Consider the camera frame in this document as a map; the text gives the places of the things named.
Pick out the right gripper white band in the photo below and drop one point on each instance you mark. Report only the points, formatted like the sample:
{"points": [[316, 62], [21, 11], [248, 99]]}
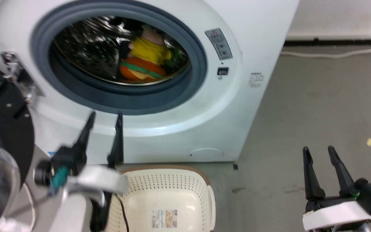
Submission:
{"points": [[349, 209]]}

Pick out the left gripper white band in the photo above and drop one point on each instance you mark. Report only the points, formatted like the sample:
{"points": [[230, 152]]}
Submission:
{"points": [[89, 178]]}

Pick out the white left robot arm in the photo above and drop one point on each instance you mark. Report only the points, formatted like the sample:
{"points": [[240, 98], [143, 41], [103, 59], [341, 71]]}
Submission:
{"points": [[71, 212]]}

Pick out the orange hamburger plush toy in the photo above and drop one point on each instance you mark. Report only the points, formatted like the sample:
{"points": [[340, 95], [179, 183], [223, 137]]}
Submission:
{"points": [[140, 69]]}

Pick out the cream perforated laundry basket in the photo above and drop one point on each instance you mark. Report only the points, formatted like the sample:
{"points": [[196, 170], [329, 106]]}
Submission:
{"points": [[169, 190]]}

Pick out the yellow and pink plush doll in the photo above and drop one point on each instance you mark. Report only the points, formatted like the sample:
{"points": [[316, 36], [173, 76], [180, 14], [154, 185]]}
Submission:
{"points": [[150, 48]]}

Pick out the paper label on basket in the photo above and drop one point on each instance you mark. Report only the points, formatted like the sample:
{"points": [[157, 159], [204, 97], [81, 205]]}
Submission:
{"points": [[164, 218]]}

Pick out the green plush toy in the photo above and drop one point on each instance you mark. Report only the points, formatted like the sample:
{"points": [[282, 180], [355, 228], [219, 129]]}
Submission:
{"points": [[176, 57]]}

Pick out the white front-load washing machine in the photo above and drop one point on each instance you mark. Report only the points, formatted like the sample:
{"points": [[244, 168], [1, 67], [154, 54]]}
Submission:
{"points": [[256, 38]]}

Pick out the small yellow scrap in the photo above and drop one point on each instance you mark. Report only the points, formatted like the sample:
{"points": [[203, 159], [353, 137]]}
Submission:
{"points": [[370, 141]]}

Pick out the steel washer drum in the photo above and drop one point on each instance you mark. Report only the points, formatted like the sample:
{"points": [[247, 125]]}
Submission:
{"points": [[85, 48]]}

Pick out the black washer door with glass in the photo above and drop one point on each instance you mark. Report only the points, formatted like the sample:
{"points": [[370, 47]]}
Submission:
{"points": [[10, 129]]}

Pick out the grey rubber door gasket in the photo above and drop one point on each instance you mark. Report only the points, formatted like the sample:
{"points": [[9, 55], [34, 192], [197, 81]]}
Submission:
{"points": [[185, 87]]}

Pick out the metal door hinge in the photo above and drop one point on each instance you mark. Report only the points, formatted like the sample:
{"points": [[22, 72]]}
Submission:
{"points": [[18, 74]]}

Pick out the grey warning sticker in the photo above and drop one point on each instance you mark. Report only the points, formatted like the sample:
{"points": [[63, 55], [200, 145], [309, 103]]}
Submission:
{"points": [[219, 43]]}

